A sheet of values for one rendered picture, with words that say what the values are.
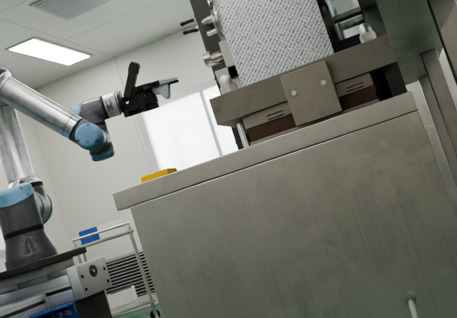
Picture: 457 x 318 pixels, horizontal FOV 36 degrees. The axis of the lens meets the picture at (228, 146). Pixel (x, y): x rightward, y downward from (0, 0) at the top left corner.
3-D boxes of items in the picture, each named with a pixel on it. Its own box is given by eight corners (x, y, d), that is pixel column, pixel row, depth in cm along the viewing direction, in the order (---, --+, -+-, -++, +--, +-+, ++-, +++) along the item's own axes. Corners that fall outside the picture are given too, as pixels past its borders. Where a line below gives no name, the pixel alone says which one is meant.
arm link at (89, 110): (79, 132, 223) (71, 107, 224) (112, 121, 224) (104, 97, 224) (74, 129, 215) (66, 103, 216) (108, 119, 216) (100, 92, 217)
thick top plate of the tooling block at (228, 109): (234, 128, 166) (226, 104, 167) (398, 70, 157) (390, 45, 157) (216, 125, 151) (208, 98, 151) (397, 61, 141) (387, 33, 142)
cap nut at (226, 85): (224, 97, 156) (217, 79, 156) (239, 92, 155) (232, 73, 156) (219, 96, 152) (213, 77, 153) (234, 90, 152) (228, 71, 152)
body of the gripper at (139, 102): (161, 107, 225) (125, 117, 224) (153, 81, 224) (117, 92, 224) (160, 106, 217) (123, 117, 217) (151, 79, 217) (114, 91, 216)
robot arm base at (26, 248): (-5, 274, 199) (-14, 240, 199) (30, 263, 212) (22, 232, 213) (35, 261, 193) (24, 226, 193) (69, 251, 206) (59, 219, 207)
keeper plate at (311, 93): (297, 126, 146) (281, 77, 147) (343, 111, 144) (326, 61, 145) (295, 126, 144) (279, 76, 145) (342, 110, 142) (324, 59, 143)
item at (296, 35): (247, 103, 170) (224, 32, 171) (340, 70, 164) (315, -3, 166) (247, 103, 169) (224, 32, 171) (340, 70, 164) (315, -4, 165)
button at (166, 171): (153, 185, 169) (150, 176, 169) (179, 177, 167) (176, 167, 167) (143, 187, 162) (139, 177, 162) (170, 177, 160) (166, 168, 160)
